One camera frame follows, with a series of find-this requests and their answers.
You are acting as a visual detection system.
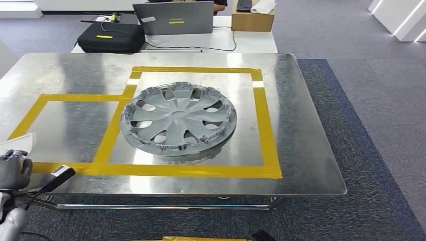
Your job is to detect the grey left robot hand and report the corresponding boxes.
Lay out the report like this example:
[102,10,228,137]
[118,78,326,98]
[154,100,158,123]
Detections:
[0,150,33,191]

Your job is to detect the white curved panel part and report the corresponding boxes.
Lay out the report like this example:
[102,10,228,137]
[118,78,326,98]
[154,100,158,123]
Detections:
[0,133,37,157]

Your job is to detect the yellow tape on workbench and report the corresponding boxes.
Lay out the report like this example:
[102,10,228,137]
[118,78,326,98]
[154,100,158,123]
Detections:
[8,66,283,180]

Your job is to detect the metal workbench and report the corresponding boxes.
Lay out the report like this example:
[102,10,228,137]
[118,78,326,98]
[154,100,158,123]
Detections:
[0,52,348,211]

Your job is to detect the black carrying case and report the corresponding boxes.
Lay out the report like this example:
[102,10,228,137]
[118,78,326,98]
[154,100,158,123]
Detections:
[76,22,146,54]

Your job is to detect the grey wheel cover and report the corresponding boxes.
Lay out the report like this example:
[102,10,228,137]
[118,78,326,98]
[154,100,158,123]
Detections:
[120,81,238,157]

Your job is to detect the yellow floor tape strip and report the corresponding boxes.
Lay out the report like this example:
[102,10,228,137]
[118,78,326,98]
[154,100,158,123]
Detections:
[163,236,249,241]

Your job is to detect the grey laptop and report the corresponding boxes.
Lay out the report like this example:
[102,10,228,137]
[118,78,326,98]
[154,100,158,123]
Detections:
[132,1,215,36]

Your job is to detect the white table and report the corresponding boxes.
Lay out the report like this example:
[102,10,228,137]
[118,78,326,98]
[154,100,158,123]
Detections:
[70,15,278,54]

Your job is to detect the cardboard box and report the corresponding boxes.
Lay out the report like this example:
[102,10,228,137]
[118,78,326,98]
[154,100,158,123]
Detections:
[231,0,276,33]

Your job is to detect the white cloth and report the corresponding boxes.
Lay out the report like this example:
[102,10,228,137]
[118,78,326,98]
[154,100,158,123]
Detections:
[250,0,277,15]

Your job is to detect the black power cable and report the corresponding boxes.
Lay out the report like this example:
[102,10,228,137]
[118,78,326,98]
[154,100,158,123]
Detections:
[145,26,238,52]

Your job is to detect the white lit wall blocks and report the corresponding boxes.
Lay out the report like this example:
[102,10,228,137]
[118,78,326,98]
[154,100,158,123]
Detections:
[367,0,426,42]

